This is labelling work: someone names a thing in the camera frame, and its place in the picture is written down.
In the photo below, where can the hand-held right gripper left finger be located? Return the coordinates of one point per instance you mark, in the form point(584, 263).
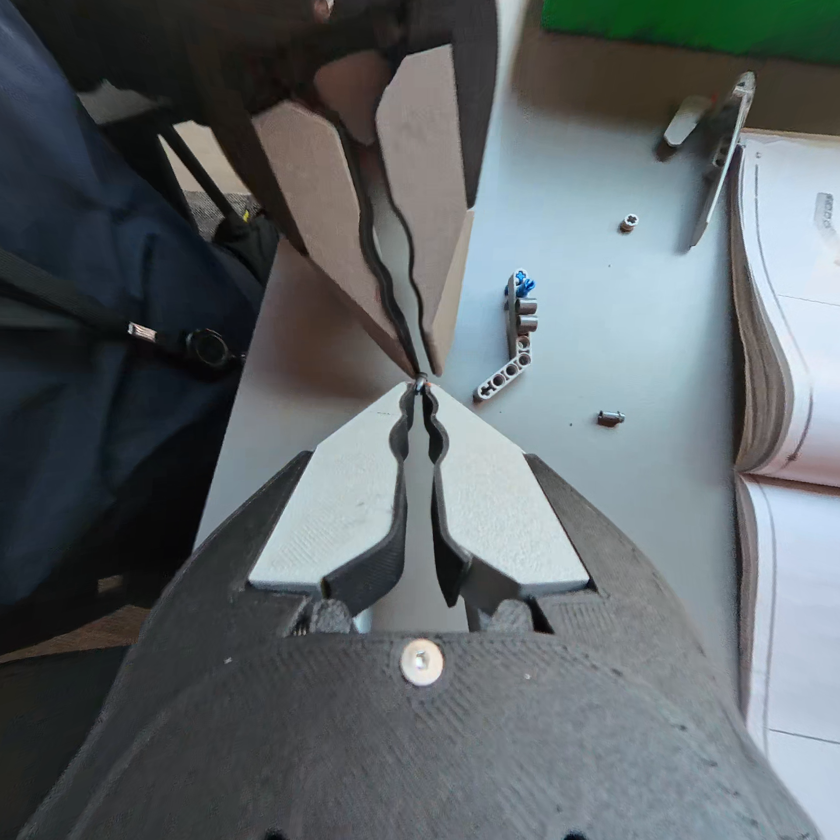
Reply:
point(334, 518)

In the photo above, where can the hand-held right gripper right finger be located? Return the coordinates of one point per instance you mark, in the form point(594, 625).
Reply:
point(512, 518)

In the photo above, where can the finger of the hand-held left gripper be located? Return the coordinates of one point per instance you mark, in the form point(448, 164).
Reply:
point(315, 197)
point(426, 164)

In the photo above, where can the grey angled lego beam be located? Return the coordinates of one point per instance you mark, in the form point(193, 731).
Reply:
point(518, 358)

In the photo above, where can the black lego pin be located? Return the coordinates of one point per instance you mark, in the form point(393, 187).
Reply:
point(420, 380)
point(610, 418)

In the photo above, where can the grey lego fairing piece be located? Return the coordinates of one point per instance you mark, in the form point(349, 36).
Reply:
point(682, 121)

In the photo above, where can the grey curved lego panel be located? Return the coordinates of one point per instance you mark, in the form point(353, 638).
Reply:
point(722, 157)

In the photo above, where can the lego instruction booklet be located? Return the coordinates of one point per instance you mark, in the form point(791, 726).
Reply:
point(807, 394)

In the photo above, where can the black round buckle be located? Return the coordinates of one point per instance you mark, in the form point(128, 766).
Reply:
point(207, 348)

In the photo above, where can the table screw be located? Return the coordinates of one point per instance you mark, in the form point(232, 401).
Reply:
point(628, 223)

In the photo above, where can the green plastic bin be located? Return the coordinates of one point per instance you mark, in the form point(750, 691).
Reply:
point(689, 23)

